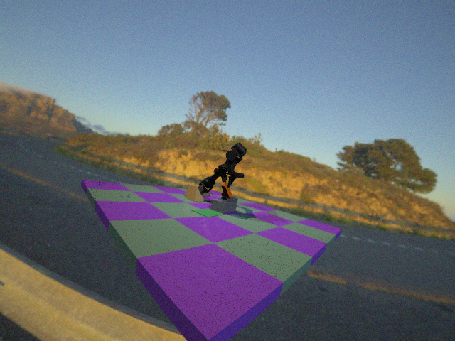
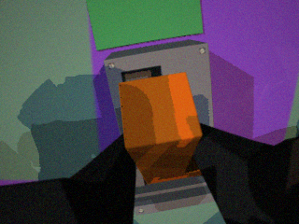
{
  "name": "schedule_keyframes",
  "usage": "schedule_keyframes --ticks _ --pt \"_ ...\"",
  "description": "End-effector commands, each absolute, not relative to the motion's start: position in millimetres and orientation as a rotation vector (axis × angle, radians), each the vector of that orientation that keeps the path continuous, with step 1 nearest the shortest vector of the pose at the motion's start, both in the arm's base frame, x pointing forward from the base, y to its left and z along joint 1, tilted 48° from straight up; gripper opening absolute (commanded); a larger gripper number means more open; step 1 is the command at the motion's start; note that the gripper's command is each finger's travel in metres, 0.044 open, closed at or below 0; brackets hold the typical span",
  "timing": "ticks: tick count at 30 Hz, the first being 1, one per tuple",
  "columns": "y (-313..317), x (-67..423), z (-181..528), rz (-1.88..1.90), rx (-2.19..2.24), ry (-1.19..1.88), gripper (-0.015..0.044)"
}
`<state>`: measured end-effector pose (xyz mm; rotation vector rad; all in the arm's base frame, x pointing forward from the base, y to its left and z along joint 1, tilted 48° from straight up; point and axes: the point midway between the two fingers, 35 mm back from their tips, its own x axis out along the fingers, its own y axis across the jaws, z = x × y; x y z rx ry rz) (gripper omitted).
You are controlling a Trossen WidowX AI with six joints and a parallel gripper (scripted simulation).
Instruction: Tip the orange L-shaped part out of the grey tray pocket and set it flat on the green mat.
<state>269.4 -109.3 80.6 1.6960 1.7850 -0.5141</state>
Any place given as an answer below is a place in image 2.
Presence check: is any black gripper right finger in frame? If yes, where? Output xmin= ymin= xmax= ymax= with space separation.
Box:
xmin=193 ymin=123 xmax=299 ymax=224

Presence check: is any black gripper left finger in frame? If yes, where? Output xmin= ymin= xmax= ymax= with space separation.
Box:
xmin=0 ymin=134 xmax=136 ymax=224

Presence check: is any green flat mat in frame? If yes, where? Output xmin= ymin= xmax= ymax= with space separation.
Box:
xmin=86 ymin=0 xmax=215 ymax=216

